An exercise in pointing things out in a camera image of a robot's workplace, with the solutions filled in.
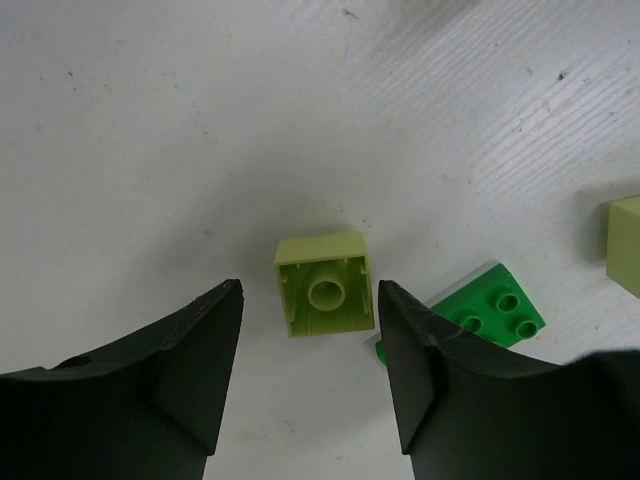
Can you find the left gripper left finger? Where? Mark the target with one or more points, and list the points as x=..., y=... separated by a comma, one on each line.
x=146, y=406

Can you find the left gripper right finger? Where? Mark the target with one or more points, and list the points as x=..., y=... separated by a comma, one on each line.
x=469, y=409

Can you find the dark green flat lego plate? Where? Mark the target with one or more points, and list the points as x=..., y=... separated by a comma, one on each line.
x=487, y=304

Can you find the lime lego brick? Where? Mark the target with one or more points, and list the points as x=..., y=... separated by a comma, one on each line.
x=325, y=284
x=620, y=233

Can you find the lime lego brick left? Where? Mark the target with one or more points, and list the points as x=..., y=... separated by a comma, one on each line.
x=325, y=284

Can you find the lime lego brick right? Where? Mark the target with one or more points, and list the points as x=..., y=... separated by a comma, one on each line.
x=620, y=233

